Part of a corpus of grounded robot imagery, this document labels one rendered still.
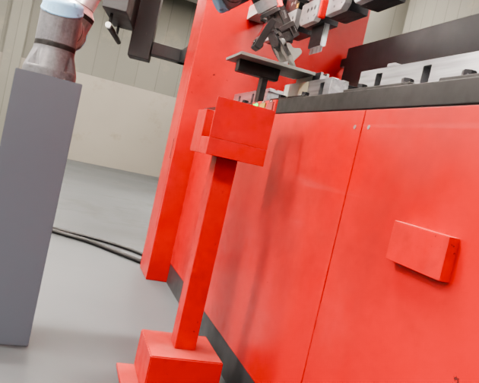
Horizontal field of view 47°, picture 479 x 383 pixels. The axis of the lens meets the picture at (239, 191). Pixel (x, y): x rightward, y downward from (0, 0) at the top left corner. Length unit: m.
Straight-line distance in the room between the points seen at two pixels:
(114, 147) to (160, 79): 1.59
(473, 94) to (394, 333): 0.41
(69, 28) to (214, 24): 1.18
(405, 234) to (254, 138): 0.60
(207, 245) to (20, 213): 0.54
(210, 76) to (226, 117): 1.31
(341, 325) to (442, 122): 0.45
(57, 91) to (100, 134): 9.15
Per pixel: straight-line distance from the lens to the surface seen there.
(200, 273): 1.54
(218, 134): 1.42
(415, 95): 1.09
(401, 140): 1.09
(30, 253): 1.70
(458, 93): 0.99
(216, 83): 2.73
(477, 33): 2.13
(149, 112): 10.94
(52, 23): 1.70
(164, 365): 1.53
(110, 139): 10.82
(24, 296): 1.73
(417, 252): 0.95
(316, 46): 1.97
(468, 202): 0.91
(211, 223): 1.51
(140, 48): 3.23
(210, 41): 2.75
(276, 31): 1.92
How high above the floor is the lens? 0.66
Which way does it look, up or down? 3 degrees down
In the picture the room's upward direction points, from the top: 13 degrees clockwise
